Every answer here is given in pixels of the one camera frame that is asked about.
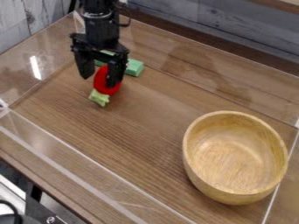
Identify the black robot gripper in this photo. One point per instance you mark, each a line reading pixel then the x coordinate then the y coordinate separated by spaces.
pixel 101 47

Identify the red plush strawberry toy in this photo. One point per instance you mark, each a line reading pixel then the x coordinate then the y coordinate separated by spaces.
pixel 101 92

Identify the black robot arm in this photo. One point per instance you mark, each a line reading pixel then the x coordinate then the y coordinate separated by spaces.
pixel 100 15

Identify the green rectangular foam block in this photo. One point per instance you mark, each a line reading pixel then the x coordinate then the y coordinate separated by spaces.
pixel 134 66

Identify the wooden bowl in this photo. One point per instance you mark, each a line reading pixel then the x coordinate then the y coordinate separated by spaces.
pixel 233 156

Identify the clear acrylic corner bracket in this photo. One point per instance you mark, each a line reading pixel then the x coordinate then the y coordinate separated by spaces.
pixel 77 20

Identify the clear acrylic tray wall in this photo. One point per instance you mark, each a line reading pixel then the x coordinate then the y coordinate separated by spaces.
pixel 109 160

